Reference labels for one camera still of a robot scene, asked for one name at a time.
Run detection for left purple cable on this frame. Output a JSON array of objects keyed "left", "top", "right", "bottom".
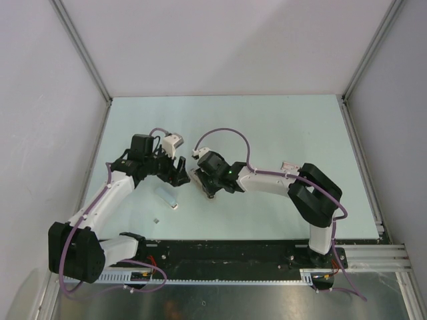
[{"left": 59, "top": 128, "right": 167, "bottom": 296}]

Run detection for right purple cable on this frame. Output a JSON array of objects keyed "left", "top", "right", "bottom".
[{"left": 195, "top": 128, "right": 368, "bottom": 302}]

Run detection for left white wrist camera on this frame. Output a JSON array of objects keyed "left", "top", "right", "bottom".
[{"left": 161, "top": 133, "right": 184, "bottom": 159}]

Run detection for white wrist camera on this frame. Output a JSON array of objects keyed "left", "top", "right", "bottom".
[
  {"left": 161, "top": 133, "right": 184, "bottom": 159},
  {"left": 191, "top": 147, "right": 211, "bottom": 160}
]

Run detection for red white staples box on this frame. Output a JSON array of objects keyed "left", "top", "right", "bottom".
[{"left": 281, "top": 161, "right": 301, "bottom": 171}]

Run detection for purple cable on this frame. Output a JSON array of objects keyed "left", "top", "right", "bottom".
[
  {"left": 195, "top": 128, "right": 368, "bottom": 302},
  {"left": 59, "top": 128, "right": 167, "bottom": 296}
]

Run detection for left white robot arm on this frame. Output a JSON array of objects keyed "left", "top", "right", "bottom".
[{"left": 48, "top": 133, "right": 190, "bottom": 283}]

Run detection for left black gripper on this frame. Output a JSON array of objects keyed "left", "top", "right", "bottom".
[{"left": 144, "top": 145, "right": 189, "bottom": 187}]

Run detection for grey slotted cable duct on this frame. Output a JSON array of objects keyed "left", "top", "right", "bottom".
[{"left": 95, "top": 269, "right": 329, "bottom": 286}]

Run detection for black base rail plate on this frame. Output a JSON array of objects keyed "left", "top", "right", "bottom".
[{"left": 133, "top": 240, "right": 348, "bottom": 281}]

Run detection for aluminium frame rails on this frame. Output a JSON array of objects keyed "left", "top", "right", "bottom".
[{"left": 337, "top": 95, "right": 426, "bottom": 319}]

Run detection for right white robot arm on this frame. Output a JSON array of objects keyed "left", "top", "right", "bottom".
[{"left": 191, "top": 147, "right": 342, "bottom": 267}]

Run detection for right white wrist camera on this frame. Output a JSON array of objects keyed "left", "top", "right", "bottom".
[{"left": 191, "top": 147, "right": 211, "bottom": 160}]

